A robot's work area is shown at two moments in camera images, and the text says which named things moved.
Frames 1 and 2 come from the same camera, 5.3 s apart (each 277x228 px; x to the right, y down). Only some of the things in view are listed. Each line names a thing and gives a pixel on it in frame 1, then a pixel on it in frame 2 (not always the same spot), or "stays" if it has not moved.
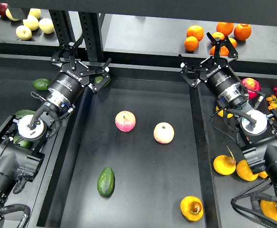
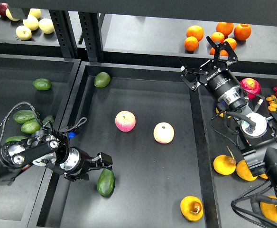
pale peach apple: x=163 y=132 stays
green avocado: x=106 y=182 stays
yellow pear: x=191 y=208 stays
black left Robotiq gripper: x=67 y=85 -> x=75 y=161
